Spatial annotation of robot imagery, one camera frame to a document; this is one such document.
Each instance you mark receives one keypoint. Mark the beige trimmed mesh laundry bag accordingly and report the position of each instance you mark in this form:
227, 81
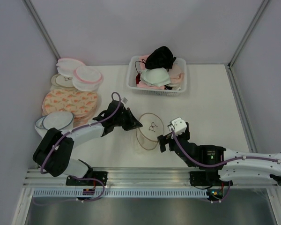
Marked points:
144, 138

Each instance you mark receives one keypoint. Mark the left aluminium frame post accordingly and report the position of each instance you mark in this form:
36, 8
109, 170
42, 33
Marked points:
41, 27

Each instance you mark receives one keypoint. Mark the white slotted cable duct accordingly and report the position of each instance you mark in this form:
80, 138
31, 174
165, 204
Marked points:
144, 193

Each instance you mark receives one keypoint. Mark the beige flat laundry bag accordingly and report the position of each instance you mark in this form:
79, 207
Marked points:
62, 81

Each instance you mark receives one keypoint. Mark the carrot print laundry bag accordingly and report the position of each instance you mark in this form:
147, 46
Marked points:
79, 103

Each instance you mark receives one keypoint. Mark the white plastic basket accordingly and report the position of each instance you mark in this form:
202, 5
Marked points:
170, 89

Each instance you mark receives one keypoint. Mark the pink trimmed mesh laundry bag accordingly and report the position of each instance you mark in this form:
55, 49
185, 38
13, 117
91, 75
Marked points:
87, 78

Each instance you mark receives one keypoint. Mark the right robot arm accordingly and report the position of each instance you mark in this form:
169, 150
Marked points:
220, 165

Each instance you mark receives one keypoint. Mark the pink trimmed bag at back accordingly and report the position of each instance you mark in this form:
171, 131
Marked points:
67, 66

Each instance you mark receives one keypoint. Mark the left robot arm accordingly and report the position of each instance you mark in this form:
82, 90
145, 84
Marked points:
53, 154

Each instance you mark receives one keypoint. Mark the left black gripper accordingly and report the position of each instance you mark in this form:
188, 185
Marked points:
133, 123

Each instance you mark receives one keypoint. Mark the aluminium mounting rail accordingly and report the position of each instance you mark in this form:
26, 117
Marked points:
120, 178

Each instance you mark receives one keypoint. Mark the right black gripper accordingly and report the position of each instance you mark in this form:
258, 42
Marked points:
163, 140

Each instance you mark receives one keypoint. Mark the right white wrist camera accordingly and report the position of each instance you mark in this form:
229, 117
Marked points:
178, 125

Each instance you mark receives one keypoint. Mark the aluminium frame post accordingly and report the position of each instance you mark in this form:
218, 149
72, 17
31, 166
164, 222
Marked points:
41, 27
253, 24

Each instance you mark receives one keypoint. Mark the right aluminium frame post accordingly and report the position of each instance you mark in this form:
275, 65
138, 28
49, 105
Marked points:
253, 24

